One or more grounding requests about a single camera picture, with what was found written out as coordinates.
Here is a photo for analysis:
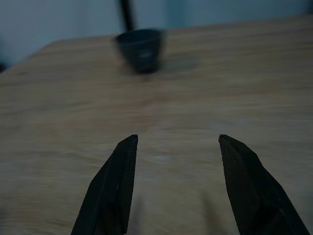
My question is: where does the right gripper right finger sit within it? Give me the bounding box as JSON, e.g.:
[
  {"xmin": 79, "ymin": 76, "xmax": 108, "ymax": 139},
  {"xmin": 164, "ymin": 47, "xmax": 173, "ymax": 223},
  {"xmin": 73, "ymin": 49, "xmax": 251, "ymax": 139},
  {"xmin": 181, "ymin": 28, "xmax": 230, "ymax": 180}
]
[{"xmin": 219, "ymin": 134, "xmax": 312, "ymax": 235}]

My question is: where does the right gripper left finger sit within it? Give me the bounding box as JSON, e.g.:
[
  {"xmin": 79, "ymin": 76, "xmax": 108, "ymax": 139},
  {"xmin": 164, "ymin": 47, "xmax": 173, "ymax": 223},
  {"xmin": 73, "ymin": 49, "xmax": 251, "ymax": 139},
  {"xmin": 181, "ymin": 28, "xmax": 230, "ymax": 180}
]
[{"xmin": 70, "ymin": 134, "xmax": 139, "ymax": 235}]

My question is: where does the small dark bowl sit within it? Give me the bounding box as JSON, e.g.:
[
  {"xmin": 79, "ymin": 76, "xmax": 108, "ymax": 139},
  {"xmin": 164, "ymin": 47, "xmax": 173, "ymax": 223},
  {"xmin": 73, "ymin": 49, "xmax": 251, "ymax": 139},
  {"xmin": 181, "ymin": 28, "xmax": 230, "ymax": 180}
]
[{"xmin": 114, "ymin": 28, "xmax": 168, "ymax": 75}]

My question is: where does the black metal stand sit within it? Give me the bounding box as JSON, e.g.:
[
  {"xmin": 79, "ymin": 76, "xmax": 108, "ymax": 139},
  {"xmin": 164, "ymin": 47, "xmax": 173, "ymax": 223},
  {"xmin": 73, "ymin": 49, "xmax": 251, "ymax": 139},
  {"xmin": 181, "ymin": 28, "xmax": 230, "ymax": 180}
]
[{"xmin": 119, "ymin": 0, "xmax": 136, "ymax": 32}]

